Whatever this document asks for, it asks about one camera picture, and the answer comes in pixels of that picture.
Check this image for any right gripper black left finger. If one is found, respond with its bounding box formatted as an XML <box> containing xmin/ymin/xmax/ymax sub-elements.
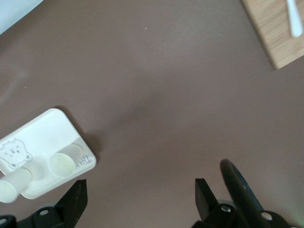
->
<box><xmin>23</xmin><ymin>179</ymin><xmax>88</xmax><ymax>228</ymax></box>

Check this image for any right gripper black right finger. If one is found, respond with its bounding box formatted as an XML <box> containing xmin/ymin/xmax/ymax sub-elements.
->
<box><xmin>192</xmin><ymin>178</ymin><xmax>238</xmax><ymax>228</ymax></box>

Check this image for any white plastic cup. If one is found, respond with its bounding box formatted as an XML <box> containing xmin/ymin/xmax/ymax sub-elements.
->
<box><xmin>48</xmin><ymin>143</ymin><xmax>85</xmax><ymax>178</ymax></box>
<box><xmin>0</xmin><ymin>167</ymin><xmax>33</xmax><ymax>204</ymax></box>

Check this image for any cream tray with bear print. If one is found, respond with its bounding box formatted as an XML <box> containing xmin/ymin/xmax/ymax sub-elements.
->
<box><xmin>0</xmin><ymin>108</ymin><xmax>97</xmax><ymax>200</ymax></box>

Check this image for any wooden cutting board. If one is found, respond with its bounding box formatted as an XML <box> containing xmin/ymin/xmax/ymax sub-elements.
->
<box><xmin>241</xmin><ymin>0</ymin><xmax>304</xmax><ymax>70</ymax></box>

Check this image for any white plastic knife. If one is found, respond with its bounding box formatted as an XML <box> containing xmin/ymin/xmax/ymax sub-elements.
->
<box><xmin>285</xmin><ymin>0</ymin><xmax>304</xmax><ymax>38</ymax></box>

